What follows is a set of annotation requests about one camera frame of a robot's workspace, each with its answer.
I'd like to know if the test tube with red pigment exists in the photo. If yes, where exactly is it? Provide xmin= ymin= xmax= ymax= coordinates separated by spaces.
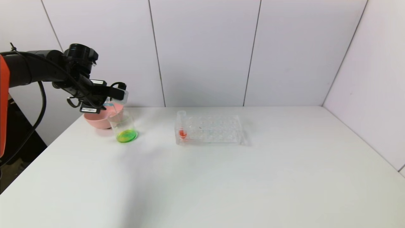
xmin=177 ymin=110 xmax=188 ymax=139

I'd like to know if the black bulky object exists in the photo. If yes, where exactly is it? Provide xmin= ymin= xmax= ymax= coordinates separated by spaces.
xmin=5 ymin=101 xmax=48 ymax=166

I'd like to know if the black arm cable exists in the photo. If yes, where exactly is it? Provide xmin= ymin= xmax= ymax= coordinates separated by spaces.
xmin=0 ymin=43 xmax=127 ymax=168

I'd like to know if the clear glass beaker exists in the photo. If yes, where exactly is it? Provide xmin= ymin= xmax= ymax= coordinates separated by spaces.
xmin=108 ymin=109 xmax=139 ymax=144

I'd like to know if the pink bowl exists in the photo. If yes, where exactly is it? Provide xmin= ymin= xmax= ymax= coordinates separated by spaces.
xmin=84 ymin=101 xmax=124 ymax=130

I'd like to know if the clear acrylic test tube rack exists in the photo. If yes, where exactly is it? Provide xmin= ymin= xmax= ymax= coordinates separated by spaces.
xmin=175 ymin=113 xmax=243 ymax=145

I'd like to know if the test tube with blue pigment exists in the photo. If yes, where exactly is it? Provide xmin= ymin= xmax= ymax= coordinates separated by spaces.
xmin=104 ymin=99 xmax=124 ymax=111

